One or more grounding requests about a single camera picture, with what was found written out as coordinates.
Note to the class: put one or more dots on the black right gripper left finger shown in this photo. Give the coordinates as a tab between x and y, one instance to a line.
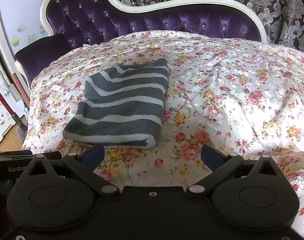
83	166

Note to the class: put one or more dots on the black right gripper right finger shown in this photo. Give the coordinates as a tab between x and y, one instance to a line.
221	166

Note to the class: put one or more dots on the grey white striped cardigan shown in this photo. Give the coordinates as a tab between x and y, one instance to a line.
123	106

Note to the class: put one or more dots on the red stick vacuum cleaner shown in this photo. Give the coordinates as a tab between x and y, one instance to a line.
14	115

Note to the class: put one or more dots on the floral bed sheet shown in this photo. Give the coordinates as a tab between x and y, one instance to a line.
239	96

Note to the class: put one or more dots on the purple tufted sofa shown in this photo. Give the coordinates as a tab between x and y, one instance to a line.
69	24

